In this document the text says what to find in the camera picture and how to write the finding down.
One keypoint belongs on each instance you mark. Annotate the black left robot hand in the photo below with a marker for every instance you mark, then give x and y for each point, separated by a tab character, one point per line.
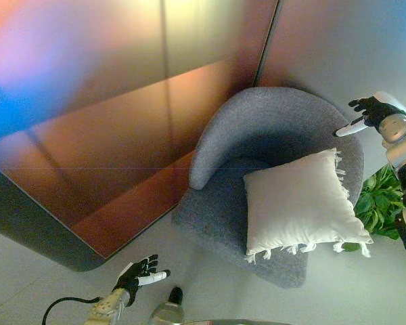
139	275

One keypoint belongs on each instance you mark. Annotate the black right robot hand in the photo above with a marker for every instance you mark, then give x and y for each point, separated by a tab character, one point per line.
372	110

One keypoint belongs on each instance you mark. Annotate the white fringed pillow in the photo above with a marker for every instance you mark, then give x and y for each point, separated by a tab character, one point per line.
301	206

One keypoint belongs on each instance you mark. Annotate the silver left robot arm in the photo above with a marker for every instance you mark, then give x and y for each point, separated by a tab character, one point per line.
107	308

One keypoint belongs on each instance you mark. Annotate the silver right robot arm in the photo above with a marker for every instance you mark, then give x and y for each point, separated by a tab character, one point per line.
404	162

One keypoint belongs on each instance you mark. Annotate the silver robot leg black foot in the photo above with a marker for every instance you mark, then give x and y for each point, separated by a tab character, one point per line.
168	308

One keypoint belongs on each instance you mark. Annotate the green leafy potted plant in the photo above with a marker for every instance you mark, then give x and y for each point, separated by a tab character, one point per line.
379	203

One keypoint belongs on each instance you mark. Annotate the grey fabric tub armchair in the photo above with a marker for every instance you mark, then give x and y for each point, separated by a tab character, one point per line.
257	162

